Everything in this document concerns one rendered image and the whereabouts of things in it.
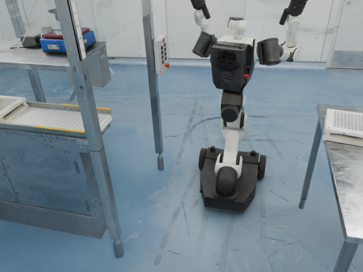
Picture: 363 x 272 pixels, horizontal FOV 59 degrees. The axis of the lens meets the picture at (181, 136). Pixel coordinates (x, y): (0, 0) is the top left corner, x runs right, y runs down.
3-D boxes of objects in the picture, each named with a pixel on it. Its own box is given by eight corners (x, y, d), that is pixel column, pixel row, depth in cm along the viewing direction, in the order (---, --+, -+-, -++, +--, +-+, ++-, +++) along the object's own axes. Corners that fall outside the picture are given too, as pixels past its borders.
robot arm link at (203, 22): (202, 4, 217) (205, 19, 229) (192, 11, 216) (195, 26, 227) (208, 8, 214) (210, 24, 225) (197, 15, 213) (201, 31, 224)
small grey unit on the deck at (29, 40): (48, 43, 177) (45, 32, 173) (40, 48, 171) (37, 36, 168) (29, 43, 179) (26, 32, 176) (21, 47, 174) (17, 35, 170)
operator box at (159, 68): (168, 67, 260) (166, 34, 246) (162, 75, 246) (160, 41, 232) (161, 66, 261) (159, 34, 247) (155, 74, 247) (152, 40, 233)
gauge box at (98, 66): (111, 80, 190) (106, 46, 179) (103, 87, 181) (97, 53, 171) (78, 77, 195) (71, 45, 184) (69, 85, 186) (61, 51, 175)
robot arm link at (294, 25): (300, 18, 190) (300, 35, 201) (294, 9, 195) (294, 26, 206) (289, 22, 191) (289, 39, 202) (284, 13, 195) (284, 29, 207)
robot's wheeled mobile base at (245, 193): (257, 219, 242) (262, 186, 224) (190, 209, 254) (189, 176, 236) (261, 167, 294) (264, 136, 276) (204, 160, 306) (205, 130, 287)
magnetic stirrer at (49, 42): (98, 42, 175) (94, 26, 171) (78, 55, 158) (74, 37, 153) (65, 41, 180) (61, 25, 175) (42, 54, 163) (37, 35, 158)
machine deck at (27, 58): (106, 48, 179) (105, 41, 177) (71, 74, 149) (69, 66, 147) (12, 43, 193) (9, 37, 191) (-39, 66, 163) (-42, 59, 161)
